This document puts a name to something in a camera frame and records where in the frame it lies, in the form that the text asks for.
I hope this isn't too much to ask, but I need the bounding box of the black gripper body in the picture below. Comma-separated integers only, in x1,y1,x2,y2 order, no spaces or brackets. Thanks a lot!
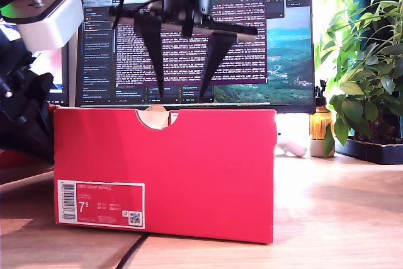
109,0,259,42

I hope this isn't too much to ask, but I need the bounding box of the red Nike shoebox lid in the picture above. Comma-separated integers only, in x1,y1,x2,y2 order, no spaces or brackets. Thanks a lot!
0,100,62,186

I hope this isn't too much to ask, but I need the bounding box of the red Nike shoebox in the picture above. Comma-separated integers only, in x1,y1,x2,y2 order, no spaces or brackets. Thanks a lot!
53,108,278,245

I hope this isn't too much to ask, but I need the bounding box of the large black computer monitor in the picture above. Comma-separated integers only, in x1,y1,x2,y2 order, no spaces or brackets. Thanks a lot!
74,0,317,115

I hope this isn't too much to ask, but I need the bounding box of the beige packing paper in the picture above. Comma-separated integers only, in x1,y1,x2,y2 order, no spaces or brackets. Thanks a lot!
135,105,171,130

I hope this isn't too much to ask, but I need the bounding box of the small black computer monitor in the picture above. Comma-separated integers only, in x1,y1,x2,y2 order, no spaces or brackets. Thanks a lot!
0,0,70,108

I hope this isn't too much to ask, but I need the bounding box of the white handheld controller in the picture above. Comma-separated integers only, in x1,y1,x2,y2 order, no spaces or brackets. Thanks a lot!
276,138,307,158

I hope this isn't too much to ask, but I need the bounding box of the amber pump bottle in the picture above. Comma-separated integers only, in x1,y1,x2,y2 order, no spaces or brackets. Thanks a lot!
309,79,334,141

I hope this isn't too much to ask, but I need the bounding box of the small white pot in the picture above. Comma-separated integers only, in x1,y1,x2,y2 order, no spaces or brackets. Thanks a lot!
308,139,336,159

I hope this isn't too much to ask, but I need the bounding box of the green leafy houseplant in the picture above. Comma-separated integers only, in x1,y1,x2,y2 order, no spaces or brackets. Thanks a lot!
314,0,403,147

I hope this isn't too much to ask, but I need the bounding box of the dark planter tray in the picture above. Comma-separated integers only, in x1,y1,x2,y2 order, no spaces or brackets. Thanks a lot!
335,138,403,165

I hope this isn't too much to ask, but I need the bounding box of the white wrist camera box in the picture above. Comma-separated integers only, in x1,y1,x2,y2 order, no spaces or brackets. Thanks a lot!
0,0,84,52

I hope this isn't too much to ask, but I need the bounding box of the black cable on table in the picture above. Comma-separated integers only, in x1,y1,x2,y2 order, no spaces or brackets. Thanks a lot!
118,234,149,269

